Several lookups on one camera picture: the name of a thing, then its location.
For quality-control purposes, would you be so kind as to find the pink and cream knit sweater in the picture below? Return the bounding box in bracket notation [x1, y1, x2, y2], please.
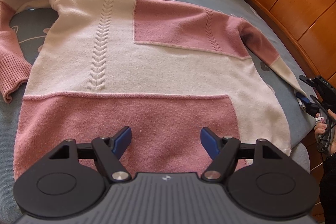
[1, 0, 301, 178]

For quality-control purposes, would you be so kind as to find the person's right hand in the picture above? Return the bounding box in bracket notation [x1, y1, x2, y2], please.
[314, 110, 335, 155]

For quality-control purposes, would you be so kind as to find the orange wooden headboard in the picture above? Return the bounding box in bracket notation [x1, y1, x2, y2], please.
[220, 0, 336, 223]

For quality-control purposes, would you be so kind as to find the blue floral bed sheet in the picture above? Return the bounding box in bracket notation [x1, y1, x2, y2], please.
[1, 0, 314, 223]

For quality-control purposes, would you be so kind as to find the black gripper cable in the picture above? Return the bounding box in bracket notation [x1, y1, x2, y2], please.
[309, 108, 336, 172]

